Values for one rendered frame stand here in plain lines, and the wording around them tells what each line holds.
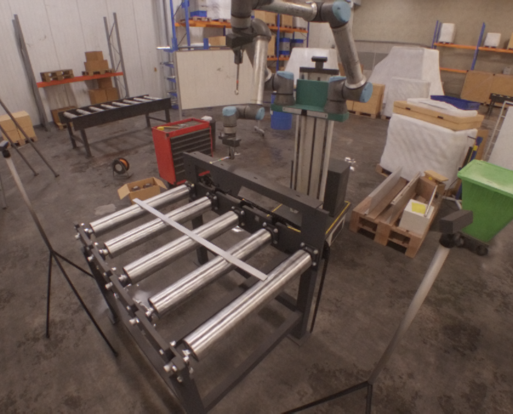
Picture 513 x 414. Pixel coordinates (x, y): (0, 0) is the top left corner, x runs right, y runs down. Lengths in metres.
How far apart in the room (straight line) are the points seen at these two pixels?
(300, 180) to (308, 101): 0.81
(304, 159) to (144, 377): 2.27
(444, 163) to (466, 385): 2.96
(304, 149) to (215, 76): 3.98
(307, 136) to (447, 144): 2.34
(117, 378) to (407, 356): 2.11
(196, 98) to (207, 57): 0.87
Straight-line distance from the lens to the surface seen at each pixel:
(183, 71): 6.15
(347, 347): 2.28
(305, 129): 2.60
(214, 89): 6.30
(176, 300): 1.36
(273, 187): 1.59
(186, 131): 3.88
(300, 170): 2.72
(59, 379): 2.48
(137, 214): 2.08
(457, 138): 4.38
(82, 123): 6.42
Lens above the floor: 1.90
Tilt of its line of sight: 32 degrees down
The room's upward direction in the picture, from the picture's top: straight up
